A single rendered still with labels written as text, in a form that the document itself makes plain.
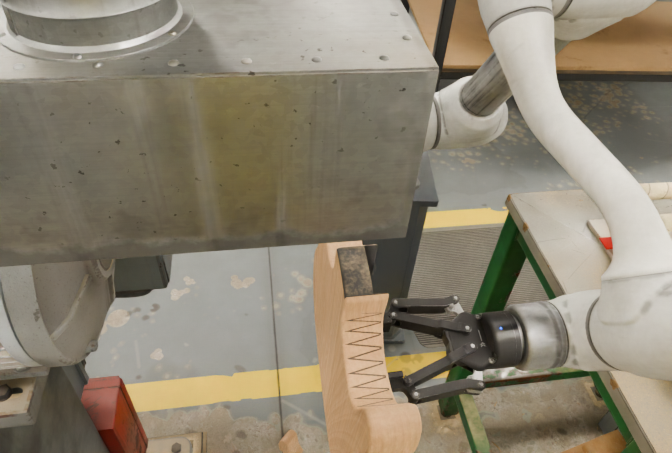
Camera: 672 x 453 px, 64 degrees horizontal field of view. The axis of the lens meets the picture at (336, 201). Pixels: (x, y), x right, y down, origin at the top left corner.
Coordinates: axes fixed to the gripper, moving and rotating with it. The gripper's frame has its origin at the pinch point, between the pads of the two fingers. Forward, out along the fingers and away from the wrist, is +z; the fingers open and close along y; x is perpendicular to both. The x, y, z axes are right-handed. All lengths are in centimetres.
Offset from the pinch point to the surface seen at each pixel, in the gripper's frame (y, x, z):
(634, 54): 181, -94, -184
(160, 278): 22.0, -13.4, 30.2
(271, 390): 34, -112, 14
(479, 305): 30, -53, -40
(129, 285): 21.8, -14.5, 35.5
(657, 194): 27, -6, -61
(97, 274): 3.7, 19.1, 29.2
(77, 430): 4, -32, 46
